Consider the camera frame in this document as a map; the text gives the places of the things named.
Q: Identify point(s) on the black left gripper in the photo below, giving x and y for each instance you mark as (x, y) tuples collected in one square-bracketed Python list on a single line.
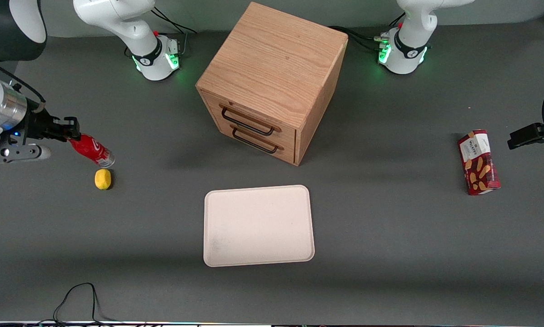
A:
[(527, 134)]

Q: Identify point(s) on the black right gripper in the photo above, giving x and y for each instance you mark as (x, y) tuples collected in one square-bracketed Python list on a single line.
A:
[(39, 126)]

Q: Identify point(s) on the red coke bottle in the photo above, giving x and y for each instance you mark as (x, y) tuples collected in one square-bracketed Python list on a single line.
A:
[(90, 150)]

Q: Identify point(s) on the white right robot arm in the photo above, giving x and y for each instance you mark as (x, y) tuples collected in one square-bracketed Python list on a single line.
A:
[(131, 27)]

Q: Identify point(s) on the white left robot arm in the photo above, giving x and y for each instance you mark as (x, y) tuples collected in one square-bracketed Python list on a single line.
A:
[(412, 41)]

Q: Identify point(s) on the beige plastic tray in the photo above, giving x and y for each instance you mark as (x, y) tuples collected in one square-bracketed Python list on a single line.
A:
[(258, 225)]

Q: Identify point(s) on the yellow lemon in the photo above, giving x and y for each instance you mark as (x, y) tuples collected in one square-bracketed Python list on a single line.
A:
[(102, 179)]

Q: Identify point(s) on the red cookie box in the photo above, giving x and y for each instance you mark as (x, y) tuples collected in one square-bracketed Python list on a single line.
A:
[(478, 163)]

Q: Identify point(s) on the wooden drawer cabinet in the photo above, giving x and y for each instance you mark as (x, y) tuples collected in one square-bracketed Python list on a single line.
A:
[(272, 63)]

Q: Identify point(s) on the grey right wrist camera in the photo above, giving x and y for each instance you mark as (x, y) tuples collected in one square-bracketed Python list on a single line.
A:
[(12, 154)]

